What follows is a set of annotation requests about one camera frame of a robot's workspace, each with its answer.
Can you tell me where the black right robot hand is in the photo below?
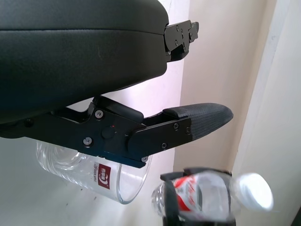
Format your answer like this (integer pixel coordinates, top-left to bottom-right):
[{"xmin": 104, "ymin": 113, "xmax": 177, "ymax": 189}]
[{"xmin": 159, "ymin": 166, "xmax": 237, "ymax": 226}]

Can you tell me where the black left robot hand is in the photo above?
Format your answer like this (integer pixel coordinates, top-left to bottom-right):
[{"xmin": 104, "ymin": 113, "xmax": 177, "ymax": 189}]
[{"xmin": 0, "ymin": 0, "xmax": 234, "ymax": 169}]

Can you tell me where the clear plastic water bottle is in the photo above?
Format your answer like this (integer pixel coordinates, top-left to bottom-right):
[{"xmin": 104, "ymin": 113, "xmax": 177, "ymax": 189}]
[{"xmin": 150, "ymin": 168, "xmax": 275, "ymax": 219}]

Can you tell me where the clear glass cup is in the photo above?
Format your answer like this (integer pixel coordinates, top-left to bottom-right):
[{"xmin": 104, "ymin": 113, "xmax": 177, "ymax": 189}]
[{"xmin": 35, "ymin": 140, "xmax": 154, "ymax": 206}]

